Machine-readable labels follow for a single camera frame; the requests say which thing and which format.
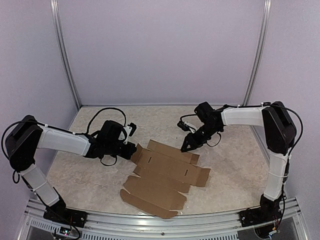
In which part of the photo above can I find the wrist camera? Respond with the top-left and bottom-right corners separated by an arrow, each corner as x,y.
118,122 -> 137,144
177,120 -> 197,133

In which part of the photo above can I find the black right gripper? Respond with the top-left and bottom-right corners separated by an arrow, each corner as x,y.
181,122 -> 222,152

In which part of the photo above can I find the aluminium front frame rail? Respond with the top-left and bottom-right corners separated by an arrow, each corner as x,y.
14,197 -> 308,240

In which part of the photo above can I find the left aluminium corner post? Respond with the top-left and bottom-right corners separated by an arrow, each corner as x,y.
49,0 -> 82,111

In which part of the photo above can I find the right aluminium corner post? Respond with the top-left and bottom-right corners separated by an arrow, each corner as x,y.
241,0 -> 273,109

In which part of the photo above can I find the aluminium corner post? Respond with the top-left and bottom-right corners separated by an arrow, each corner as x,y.
241,0 -> 273,109
49,0 -> 82,111

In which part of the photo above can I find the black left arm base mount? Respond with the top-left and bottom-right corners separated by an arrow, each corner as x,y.
43,208 -> 88,228

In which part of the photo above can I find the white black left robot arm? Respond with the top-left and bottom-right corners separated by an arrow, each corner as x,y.
0,115 -> 137,223

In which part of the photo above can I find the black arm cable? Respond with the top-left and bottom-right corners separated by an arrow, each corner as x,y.
178,104 -> 304,201
1,107 -> 127,185

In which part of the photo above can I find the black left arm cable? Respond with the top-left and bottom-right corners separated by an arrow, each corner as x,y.
1,107 -> 127,185

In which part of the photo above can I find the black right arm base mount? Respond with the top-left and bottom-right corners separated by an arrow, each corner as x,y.
238,206 -> 282,228

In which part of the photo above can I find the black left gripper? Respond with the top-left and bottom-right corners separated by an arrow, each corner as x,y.
105,141 -> 137,160

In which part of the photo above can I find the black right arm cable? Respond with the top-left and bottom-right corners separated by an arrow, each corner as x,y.
178,104 -> 304,201

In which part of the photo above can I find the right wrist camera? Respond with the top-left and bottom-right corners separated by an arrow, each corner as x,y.
177,120 -> 197,133

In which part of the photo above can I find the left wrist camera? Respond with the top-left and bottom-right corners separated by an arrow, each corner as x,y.
118,122 -> 137,144

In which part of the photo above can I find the brown cardboard box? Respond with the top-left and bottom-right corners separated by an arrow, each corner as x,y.
119,140 -> 211,219

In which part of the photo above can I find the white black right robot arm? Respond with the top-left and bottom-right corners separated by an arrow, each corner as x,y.
177,101 -> 297,222

